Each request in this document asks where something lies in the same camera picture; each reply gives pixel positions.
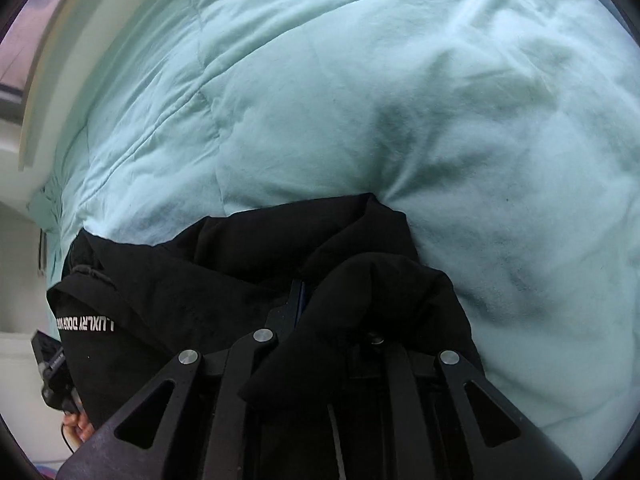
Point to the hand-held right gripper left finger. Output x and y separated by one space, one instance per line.
282 317

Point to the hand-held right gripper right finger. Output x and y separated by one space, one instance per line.
400 395

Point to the black hooded jacket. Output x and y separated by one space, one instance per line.
200 270

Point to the person's left hand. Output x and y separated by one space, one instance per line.
80 427

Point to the teal duvet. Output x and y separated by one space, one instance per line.
350 110

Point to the grey framed window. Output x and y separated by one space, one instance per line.
30 45

